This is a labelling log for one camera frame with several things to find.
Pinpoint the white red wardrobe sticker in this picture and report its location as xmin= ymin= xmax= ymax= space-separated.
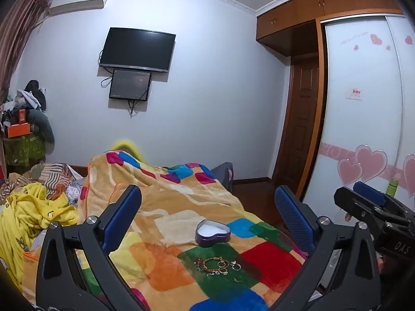
xmin=344 ymin=87 xmax=364 ymax=102

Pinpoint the grey suitcase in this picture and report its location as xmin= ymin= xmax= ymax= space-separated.
xmin=211 ymin=162 xmax=234 ymax=192

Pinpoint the orange box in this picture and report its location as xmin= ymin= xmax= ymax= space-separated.
xmin=7 ymin=122 xmax=31 ymax=138

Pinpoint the small black wall monitor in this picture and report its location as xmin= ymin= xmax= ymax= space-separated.
xmin=109 ymin=69 xmax=152 ymax=102

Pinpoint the black garment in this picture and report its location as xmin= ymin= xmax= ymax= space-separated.
xmin=24 ymin=79 xmax=47 ymax=111

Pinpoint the green bottle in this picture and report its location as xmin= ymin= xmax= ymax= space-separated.
xmin=386 ymin=179 xmax=400 ymax=198

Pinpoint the green patterned cloth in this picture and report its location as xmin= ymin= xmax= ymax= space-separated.
xmin=3 ymin=134 xmax=46 ymax=169

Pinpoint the white heart-print wardrobe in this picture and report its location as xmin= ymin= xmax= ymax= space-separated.
xmin=303 ymin=15 xmax=415 ymax=221

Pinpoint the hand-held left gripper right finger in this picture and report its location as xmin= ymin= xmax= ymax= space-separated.
xmin=269 ymin=185 xmax=381 ymax=311

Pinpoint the yellow curved tube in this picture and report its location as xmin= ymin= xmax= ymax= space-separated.
xmin=110 ymin=140 xmax=143 ymax=162

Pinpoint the wooden overhead cabinet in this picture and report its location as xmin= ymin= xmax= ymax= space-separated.
xmin=256 ymin=0 xmax=404 ymax=55

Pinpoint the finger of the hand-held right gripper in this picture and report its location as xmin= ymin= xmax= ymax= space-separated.
xmin=334 ymin=186 xmax=411 ymax=227
xmin=353 ymin=181 xmax=394 ymax=206

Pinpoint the black wall television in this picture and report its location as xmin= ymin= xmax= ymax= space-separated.
xmin=99 ymin=27 xmax=176 ymax=73

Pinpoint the orange grey striped cloth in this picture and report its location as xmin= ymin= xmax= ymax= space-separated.
xmin=6 ymin=162 xmax=78 ymax=201

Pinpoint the purple heart-shaped tin box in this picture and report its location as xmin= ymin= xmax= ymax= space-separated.
xmin=195 ymin=219 xmax=231 ymax=248

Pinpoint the yellow printed blanket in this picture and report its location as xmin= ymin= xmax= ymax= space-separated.
xmin=0 ymin=181 xmax=80 ymax=292

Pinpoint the colourful checked blanket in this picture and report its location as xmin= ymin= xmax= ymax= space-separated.
xmin=21 ymin=151 xmax=312 ymax=311

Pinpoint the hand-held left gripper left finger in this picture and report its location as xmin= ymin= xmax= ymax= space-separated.
xmin=35 ymin=185 xmax=153 ymax=311

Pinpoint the grey jacket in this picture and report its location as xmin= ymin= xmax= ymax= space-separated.
xmin=27 ymin=108 xmax=56 ymax=153

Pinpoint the white floral bedsheet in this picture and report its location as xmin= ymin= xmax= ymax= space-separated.
xmin=66 ymin=165 xmax=86 ymax=206

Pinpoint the white air conditioner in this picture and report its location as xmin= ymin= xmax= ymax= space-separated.
xmin=48 ymin=0 xmax=112 ymax=16

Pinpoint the brown wooden door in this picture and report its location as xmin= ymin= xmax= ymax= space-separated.
xmin=275 ymin=56 xmax=320 ymax=198

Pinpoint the brown striped curtain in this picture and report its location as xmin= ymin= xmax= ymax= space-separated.
xmin=0 ymin=0 xmax=56 ymax=91

